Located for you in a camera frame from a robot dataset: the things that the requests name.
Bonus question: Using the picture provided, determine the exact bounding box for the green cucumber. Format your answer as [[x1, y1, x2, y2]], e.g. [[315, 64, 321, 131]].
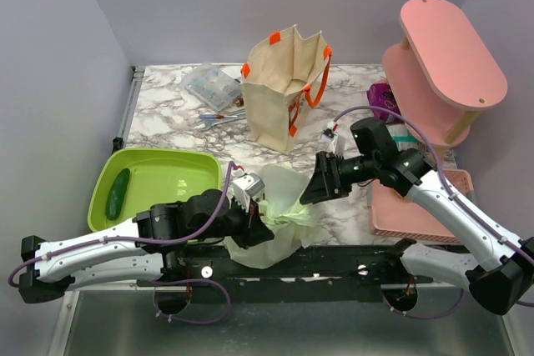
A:
[[105, 168, 131, 221]]

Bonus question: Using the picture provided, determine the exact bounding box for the black table front rail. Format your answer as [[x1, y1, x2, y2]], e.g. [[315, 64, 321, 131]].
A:
[[83, 243, 418, 303]]

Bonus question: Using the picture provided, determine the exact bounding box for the lime green plastic tray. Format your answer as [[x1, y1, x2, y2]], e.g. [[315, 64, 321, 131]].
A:
[[87, 148, 223, 232]]

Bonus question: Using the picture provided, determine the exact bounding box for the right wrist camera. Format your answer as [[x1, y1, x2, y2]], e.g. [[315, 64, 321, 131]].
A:
[[321, 121, 345, 156]]

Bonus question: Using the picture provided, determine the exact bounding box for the pink plastic basket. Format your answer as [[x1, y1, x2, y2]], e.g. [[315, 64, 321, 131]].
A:
[[367, 182, 460, 243]]

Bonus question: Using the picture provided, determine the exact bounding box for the pink two-tier shelf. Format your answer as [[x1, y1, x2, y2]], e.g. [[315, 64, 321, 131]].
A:
[[382, 0, 508, 158]]

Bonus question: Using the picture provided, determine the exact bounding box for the blue handled tool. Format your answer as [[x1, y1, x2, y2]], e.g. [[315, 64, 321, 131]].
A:
[[199, 114, 238, 121]]

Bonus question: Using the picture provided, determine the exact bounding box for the purple snack packet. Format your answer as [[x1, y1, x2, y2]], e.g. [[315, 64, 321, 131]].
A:
[[366, 81, 401, 124]]

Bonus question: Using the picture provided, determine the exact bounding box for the silver wrench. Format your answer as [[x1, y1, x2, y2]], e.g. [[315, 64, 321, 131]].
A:
[[199, 118, 234, 132]]

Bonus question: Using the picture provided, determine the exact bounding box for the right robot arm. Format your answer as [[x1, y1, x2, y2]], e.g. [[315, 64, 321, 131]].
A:
[[300, 117, 533, 315]]

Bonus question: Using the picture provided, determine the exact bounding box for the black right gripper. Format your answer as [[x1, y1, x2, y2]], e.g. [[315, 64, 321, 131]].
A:
[[300, 149, 379, 203]]

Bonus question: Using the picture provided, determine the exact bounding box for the clear plastic organizer box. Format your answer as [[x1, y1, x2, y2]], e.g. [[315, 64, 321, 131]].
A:
[[180, 63, 241, 112]]

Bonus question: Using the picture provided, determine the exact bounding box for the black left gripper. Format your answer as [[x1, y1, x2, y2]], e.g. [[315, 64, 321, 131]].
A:
[[188, 196, 275, 251]]

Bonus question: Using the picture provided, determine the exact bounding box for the teal snack packet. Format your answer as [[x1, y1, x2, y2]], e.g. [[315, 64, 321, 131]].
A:
[[386, 123, 435, 160]]

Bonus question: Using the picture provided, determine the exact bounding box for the green avocado print plastic bag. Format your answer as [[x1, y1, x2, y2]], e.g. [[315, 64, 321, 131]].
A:
[[224, 163, 325, 269]]

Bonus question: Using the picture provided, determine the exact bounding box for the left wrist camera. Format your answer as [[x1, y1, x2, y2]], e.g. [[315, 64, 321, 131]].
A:
[[231, 169, 265, 212]]

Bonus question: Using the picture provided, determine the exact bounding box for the beige canvas tote bag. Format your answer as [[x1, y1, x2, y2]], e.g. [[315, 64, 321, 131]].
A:
[[240, 25, 333, 154]]

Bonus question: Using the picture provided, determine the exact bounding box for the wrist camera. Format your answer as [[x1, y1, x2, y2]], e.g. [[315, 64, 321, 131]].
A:
[[231, 169, 265, 212], [321, 121, 345, 156]]

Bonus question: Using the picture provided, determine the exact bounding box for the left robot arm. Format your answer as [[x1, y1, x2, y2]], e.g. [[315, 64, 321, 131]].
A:
[[18, 189, 274, 304]]

